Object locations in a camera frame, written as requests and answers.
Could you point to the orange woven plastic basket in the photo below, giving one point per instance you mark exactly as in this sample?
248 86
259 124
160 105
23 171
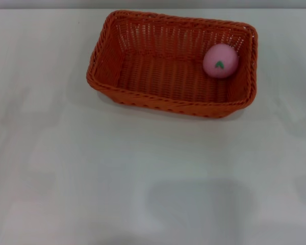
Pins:
168 76

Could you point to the pink toy peach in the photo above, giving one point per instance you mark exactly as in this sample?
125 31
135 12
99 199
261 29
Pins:
220 61

